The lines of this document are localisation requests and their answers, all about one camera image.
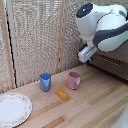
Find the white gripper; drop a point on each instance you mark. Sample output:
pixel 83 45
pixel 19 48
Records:
pixel 86 53

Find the blue cup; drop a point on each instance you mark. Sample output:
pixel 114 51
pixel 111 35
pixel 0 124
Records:
pixel 45 83

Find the grey robot base corner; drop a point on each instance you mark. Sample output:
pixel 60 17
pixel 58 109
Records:
pixel 120 118

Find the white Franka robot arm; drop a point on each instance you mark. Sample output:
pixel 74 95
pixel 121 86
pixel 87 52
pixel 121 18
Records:
pixel 103 26

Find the pink cup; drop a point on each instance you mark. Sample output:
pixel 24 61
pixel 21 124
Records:
pixel 74 81

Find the woven screen panel beside cabinet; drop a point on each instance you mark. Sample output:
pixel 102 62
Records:
pixel 71 50

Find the yellow rectangular block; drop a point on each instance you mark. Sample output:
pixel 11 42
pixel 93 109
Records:
pixel 62 94

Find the wide woven screen panel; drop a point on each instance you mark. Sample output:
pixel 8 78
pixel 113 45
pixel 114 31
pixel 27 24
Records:
pixel 33 40

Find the narrow woven screen panel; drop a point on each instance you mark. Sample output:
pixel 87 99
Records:
pixel 3 60

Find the white patterned plate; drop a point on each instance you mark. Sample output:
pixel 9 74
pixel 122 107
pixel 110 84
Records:
pixel 13 110

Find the thin wooden screen post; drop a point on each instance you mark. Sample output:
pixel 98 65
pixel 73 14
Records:
pixel 60 40

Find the wooden screen post black-edged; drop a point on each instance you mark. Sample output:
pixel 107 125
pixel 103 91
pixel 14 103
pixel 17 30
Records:
pixel 9 56

